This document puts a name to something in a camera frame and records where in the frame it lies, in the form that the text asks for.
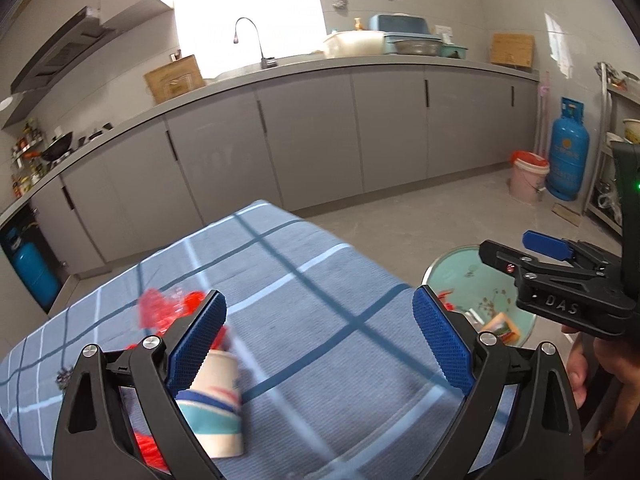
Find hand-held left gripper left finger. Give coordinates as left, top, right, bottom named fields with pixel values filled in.
left=51, top=289, right=228, bottom=480

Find grey kitchen base cabinets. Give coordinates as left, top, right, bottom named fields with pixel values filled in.
left=0, top=55, right=541, bottom=311

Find bright window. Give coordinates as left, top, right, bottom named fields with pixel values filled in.
left=172, top=0, right=326, bottom=78

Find pink bucket with red liner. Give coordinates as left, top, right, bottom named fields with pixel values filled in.
left=509, top=150, right=551, bottom=204

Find pink mop handle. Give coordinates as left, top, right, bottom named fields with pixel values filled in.
left=534, top=71, right=551, bottom=156

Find blue dish rack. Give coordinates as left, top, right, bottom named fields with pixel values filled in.
left=369, top=14, right=431, bottom=44

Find steel colander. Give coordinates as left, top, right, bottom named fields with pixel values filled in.
left=394, top=40, right=444, bottom=56

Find black range hood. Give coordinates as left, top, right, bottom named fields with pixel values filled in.
left=10, top=6, right=121, bottom=95

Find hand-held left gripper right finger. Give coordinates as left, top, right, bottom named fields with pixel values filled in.
left=412, top=285, right=585, bottom=480

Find white paper cup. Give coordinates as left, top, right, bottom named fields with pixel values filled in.
left=174, top=349, right=247, bottom=459

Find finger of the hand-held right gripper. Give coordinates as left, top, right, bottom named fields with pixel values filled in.
left=522, top=229, right=619, bottom=266
left=478, top=239, right=609, bottom=287

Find person's right hand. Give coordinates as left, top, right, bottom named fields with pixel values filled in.
left=561, top=327, right=640, bottom=409

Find blue checked tablecloth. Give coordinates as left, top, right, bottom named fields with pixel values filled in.
left=0, top=199, right=516, bottom=480

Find cardboard piece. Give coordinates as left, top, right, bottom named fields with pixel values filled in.
left=552, top=203, right=581, bottom=226

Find wooden cutting board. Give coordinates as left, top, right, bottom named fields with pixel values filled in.
left=143, top=55, right=206, bottom=105
left=489, top=33, right=535, bottom=69

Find black gas stove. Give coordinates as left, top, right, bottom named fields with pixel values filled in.
left=75, top=122, right=116, bottom=144

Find red foam net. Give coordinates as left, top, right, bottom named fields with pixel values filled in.
left=131, top=287, right=232, bottom=472

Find metal shelf rack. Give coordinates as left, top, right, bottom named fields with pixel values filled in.
left=584, top=62, right=640, bottom=237

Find black wok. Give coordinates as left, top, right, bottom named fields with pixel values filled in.
left=40, top=131, right=75, bottom=161

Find blue gas cylinder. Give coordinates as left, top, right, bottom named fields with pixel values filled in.
left=547, top=97, right=591, bottom=201
left=9, top=227, right=61, bottom=309

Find teal enamel basin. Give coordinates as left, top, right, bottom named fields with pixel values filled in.
left=421, top=245, right=536, bottom=347

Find white plastic tub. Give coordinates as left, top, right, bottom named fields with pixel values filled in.
left=322, top=31, right=389, bottom=59

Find spice rack with bottles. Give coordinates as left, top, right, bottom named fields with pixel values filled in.
left=11, top=120, right=49, bottom=197

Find steel gooseneck faucet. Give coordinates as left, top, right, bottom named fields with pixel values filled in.
left=232, top=17, right=279, bottom=70

